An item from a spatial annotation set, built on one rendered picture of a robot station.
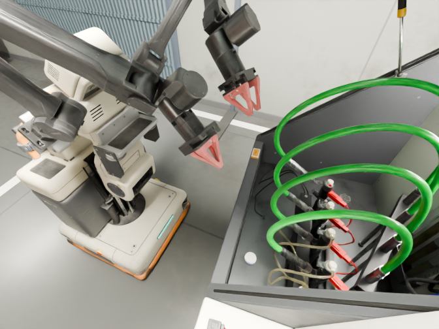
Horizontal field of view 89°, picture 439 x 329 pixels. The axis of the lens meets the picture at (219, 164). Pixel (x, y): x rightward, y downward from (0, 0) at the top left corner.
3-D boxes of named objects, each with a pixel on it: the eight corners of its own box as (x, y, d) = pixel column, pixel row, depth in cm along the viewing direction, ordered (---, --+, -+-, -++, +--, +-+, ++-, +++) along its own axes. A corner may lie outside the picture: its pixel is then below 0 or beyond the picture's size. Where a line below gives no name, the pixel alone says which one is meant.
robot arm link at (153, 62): (149, 66, 97) (138, 58, 93) (162, 54, 90) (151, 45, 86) (144, 83, 93) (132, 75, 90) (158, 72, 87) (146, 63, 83)
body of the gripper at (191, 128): (204, 141, 47) (181, 113, 45) (181, 154, 55) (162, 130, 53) (221, 126, 51) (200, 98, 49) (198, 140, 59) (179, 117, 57)
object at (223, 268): (251, 164, 113) (255, 140, 102) (260, 166, 112) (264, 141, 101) (211, 297, 73) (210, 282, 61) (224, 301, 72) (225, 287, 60)
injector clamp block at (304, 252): (291, 214, 89) (300, 191, 78) (317, 221, 87) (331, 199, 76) (279, 311, 67) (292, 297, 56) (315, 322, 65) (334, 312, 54)
